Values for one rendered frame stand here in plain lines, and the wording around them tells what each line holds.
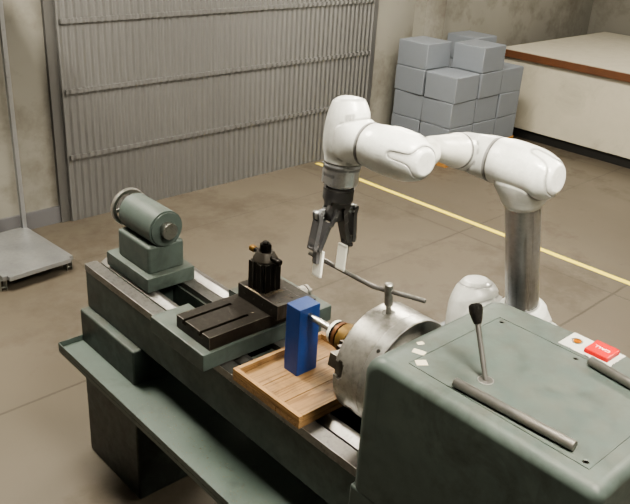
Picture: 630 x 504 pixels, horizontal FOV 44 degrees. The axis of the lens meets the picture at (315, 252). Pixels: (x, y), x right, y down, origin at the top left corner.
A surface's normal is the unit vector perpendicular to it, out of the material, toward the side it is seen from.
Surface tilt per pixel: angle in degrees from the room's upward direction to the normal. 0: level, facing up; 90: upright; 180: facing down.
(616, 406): 0
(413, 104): 90
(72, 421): 0
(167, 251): 90
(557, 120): 90
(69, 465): 0
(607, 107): 90
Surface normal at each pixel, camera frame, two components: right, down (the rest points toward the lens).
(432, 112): -0.73, 0.25
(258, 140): 0.69, 0.34
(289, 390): 0.06, -0.91
